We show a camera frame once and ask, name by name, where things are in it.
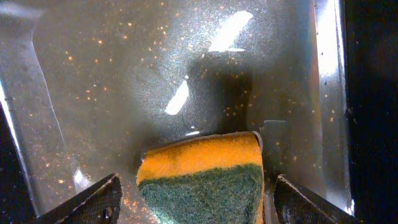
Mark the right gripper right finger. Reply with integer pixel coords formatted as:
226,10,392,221
274,174,362,224

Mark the green yellow sponge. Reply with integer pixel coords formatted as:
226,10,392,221
136,132,264,223

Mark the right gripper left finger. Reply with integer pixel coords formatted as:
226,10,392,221
32,174,123,224

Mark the black rectangular tray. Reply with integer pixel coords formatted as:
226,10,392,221
0,0,398,224

